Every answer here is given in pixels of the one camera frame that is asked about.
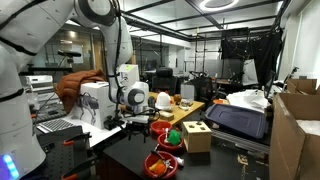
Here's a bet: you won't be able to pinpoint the blue plastic bin lid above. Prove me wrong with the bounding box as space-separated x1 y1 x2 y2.
205 104 268 139

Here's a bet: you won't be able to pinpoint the grey keyboard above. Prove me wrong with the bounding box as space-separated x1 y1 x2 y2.
37 119 74 133

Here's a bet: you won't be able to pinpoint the empty red bowl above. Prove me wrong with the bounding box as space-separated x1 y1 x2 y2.
150 121 172 135

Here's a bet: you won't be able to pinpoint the tan flat cardboard box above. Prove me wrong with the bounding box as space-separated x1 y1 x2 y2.
160 111 174 121

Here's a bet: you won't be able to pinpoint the red bowl with orange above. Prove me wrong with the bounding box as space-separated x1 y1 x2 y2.
143 151 178 180

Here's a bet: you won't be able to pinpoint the orange fruit toy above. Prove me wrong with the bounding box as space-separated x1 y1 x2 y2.
153 163 166 175

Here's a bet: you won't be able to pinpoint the blue white toothpaste tube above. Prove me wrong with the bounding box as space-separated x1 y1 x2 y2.
174 156 184 166

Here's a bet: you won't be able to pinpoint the brown puffy jacket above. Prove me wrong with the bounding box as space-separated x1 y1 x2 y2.
55 69 106 113

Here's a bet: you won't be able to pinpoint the large cardboard box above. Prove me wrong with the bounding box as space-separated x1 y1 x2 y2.
269 93 320 180

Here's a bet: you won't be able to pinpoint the white plush chicken toy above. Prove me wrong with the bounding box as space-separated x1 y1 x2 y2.
155 92 171 110

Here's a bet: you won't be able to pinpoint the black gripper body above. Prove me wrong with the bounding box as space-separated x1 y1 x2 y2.
120 115 159 136

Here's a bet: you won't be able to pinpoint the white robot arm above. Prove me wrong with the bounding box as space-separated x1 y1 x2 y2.
0 0 149 118

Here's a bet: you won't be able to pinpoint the black handled pliers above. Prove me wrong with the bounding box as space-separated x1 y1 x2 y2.
151 150 172 169

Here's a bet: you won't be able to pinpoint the wooden desk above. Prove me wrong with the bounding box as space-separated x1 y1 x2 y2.
147 92 204 125

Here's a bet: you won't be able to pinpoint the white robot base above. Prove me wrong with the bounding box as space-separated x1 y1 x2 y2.
0 45 46 180

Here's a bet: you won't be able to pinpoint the red bowl with green toy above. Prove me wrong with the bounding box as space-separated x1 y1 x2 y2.
157 132 183 152

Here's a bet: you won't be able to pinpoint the white robot dog box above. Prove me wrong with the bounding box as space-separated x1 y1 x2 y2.
71 82 115 129

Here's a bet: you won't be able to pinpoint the wooden shape sorter box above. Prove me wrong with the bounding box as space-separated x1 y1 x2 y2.
182 121 212 153

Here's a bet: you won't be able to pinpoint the black office chair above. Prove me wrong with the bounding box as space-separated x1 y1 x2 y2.
151 67 178 96

